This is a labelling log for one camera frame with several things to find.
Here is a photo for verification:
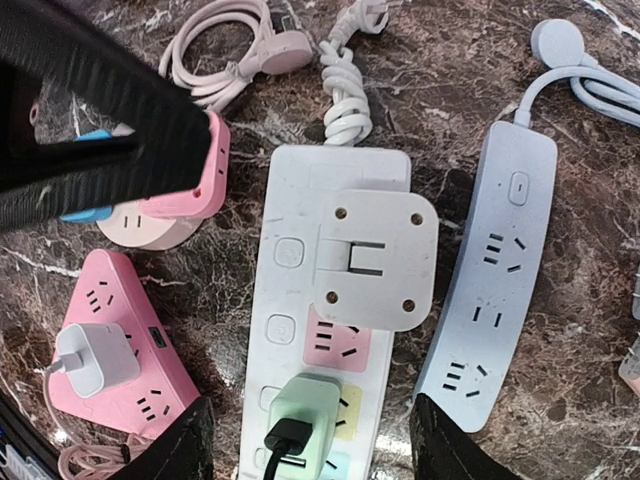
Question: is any pink charger plug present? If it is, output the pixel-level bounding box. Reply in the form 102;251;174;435
618;337;640;397

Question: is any blue cube adapter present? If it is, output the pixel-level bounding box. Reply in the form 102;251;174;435
59;128;114;224

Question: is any round beige power strip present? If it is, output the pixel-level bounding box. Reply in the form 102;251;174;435
96;201;203;251

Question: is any white square adapter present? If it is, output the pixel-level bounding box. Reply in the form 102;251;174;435
313;189;439;332

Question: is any pink triangular power strip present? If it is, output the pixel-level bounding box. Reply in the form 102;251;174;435
49;249;199;439

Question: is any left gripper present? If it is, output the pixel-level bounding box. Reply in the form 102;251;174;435
1;1;212;232

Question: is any green charger plug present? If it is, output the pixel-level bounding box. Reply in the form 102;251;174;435
263;374;341;479

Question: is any blue power strip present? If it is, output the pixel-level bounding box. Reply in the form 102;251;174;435
414;19;639;433

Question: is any pink charging cable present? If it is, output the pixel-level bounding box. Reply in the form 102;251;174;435
42;362;151;480

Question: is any pink cube adapter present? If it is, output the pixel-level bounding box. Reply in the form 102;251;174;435
137;109;232;221

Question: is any white long power strip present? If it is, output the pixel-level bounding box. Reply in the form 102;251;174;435
239;1;411;479

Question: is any white charger plug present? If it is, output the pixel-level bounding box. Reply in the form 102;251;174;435
56;323;141;399

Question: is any beige coiled power cord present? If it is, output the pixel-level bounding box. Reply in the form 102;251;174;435
158;0;314;112

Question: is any black charging cable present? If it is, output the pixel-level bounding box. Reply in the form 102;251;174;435
262;417;314;480

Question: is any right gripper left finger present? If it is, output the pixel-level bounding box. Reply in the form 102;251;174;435
110;397;215;480

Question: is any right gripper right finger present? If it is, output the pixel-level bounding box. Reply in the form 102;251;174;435
410;394;519;480

